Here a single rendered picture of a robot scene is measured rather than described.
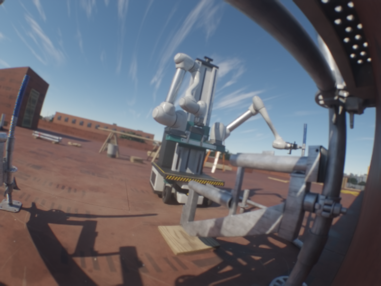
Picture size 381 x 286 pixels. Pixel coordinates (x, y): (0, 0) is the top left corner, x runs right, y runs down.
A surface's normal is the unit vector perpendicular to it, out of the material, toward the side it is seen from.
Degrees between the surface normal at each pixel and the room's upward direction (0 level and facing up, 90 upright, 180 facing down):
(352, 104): 90
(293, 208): 90
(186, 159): 90
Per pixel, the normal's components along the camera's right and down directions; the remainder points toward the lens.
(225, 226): -0.89, -0.21
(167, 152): 0.35, 0.00
